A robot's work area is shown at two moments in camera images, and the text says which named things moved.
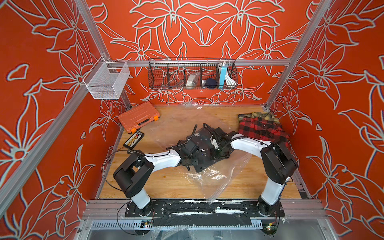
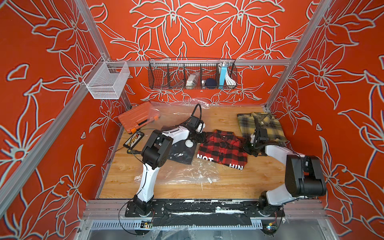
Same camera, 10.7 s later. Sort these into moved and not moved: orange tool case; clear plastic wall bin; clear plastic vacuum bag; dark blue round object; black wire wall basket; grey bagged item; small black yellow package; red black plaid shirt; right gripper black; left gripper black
Moved: clear plastic vacuum bag; red black plaid shirt; left gripper black; right gripper black
Not moved: small black yellow package; grey bagged item; clear plastic wall bin; black wire wall basket; orange tool case; dark blue round object
